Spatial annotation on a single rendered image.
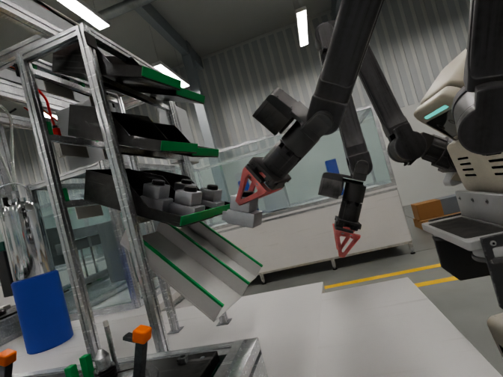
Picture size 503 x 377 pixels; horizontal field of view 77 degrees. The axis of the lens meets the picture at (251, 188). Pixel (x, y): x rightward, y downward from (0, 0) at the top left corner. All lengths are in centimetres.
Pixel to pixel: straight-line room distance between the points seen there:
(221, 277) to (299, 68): 884
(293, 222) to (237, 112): 556
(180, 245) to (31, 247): 76
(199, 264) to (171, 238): 10
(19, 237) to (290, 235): 349
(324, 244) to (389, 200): 101
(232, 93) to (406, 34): 480
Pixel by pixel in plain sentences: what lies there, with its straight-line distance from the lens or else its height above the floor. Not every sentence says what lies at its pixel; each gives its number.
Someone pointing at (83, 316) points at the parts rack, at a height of 105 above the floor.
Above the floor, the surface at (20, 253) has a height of 123.
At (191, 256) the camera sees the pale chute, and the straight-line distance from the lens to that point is 83.
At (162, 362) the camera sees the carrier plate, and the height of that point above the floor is 97.
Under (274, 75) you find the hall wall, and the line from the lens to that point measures 946.
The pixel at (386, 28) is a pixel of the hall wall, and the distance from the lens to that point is 994.
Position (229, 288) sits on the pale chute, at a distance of 80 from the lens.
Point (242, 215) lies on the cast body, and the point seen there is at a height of 118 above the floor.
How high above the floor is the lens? 121
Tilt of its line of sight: 2 degrees up
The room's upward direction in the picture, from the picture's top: 15 degrees counter-clockwise
